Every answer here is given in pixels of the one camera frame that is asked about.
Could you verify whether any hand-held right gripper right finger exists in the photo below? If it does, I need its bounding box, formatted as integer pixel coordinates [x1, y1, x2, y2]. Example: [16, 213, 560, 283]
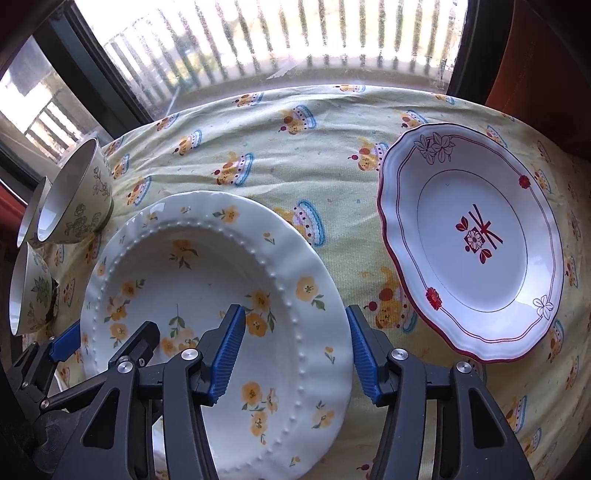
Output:
[345, 305, 536, 480]

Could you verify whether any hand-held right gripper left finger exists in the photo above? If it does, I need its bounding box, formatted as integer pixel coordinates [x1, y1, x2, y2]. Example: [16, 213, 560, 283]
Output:
[53, 304, 247, 480]

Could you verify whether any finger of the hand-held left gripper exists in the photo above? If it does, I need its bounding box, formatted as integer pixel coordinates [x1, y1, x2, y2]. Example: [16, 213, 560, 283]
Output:
[9, 322, 83, 416]
[108, 320, 161, 370]

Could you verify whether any floral ceramic bowl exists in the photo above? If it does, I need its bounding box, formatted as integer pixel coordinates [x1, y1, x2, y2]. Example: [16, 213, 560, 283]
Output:
[36, 137, 115, 244]
[16, 178, 54, 247]
[9, 242, 61, 335]

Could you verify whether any white plate with yellow flowers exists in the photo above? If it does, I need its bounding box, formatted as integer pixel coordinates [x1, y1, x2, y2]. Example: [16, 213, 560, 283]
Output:
[81, 191, 354, 480]

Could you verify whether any white plate with red rim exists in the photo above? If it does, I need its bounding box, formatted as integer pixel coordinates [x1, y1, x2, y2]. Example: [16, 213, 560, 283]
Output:
[376, 122, 566, 363]

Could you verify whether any red curtain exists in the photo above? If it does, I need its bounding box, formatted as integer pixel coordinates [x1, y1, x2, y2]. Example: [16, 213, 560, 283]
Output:
[485, 0, 591, 158]
[0, 180, 28, 234]

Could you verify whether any yellow printed tablecloth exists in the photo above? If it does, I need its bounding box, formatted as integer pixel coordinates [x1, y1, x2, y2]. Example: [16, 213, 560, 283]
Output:
[28, 84, 591, 480]

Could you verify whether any dark window mullion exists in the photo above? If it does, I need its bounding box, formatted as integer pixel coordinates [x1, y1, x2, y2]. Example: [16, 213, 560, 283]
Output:
[51, 0, 155, 134]

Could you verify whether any balcony railing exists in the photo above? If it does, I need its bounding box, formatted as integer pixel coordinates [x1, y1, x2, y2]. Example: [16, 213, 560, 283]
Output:
[102, 0, 467, 107]

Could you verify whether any dark window frame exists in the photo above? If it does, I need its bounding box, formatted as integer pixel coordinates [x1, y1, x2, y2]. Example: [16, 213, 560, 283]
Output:
[0, 134, 49, 188]
[445, 0, 513, 100]

